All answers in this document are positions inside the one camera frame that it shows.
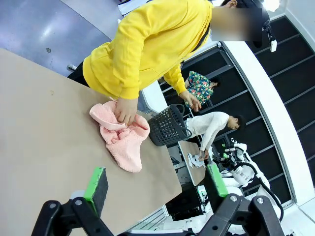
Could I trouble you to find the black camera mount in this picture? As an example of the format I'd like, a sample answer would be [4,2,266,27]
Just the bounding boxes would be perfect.
[261,21,276,44]

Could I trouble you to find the person's left hand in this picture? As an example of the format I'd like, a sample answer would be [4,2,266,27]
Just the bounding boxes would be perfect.
[179,89,203,114]

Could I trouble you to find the person's right forearm yellow sleeve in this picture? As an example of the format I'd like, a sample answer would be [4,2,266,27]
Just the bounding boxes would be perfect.
[114,44,145,100]

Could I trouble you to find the person in yellow hoodie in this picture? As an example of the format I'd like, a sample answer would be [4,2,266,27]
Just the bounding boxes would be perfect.
[67,0,270,100]

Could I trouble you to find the person in floral top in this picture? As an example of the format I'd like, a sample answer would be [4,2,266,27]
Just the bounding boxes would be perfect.
[184,70,221,108]

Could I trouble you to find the brown background table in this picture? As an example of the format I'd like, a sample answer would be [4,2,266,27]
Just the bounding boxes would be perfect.
[178,140,207,187]

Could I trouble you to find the white cloth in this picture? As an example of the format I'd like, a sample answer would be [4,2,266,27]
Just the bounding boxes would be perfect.
[187,152,206,169]

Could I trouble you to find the person's left forearm yellow sleeve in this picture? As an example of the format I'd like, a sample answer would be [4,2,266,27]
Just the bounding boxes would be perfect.
[163,62,188,96]

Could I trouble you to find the dark grey plastic basket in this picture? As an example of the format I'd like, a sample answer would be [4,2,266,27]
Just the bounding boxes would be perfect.
[147,103,192,148]

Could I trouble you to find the white cabinet panel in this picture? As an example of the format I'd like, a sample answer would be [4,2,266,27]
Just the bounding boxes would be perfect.
[140,80,168,114]

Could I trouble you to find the aluminium table frame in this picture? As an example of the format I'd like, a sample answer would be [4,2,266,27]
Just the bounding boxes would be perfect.
[127,205,170,234]

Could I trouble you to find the pink terry towel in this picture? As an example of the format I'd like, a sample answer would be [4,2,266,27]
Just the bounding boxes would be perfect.
[89,100,151,173]

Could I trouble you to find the person's right hand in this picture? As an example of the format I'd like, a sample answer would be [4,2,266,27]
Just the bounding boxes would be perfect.
[114,97,139,126]

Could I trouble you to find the person in white sweater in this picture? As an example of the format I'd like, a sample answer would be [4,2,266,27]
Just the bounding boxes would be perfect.
[186,112,247,168]

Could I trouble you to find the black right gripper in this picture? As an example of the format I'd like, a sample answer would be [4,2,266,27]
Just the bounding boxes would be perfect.
[216,157,237,173]

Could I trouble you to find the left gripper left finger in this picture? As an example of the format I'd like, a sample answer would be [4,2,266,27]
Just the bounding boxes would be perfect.
[31,167,121,236]

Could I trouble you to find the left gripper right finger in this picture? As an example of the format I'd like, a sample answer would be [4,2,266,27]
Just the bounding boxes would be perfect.
[196,164,286,236]

